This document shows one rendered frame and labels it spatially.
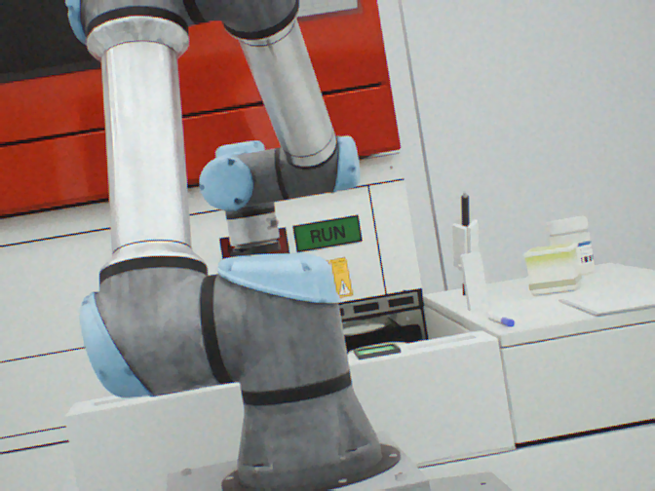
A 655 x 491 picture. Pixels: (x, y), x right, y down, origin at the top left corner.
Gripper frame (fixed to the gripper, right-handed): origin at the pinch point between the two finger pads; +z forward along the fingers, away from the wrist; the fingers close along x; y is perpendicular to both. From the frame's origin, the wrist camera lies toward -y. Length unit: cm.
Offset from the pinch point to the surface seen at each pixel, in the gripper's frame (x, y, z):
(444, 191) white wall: -31, -184, -18
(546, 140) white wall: -3, -200, -28
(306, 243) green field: -6.1, -28.6, -17.5
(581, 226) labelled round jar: 40, -39, -13
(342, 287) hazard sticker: -1.8, -31.2, -8.6
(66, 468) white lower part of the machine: -48, -6, 14
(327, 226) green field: -2.4, -30.6, -19.7
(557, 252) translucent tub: 40.2, -17.9, -11.2
